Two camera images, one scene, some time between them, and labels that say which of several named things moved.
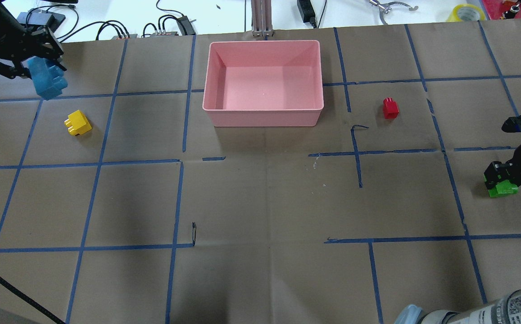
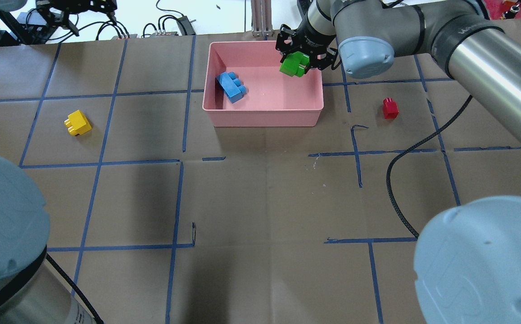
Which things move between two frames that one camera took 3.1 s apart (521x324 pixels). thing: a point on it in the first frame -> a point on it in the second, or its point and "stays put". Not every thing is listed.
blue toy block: x=48 y=78 -> x=231 y=86
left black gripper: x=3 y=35 -> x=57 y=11
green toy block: x=505 y=188 -> x=295 y=64
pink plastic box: x=269 y=83 stays put
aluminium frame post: x=261 y=18 stays put
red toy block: x=390 y=109 stays put
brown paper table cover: x=119 y=203 stays put
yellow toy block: x=78 y=123 stays put
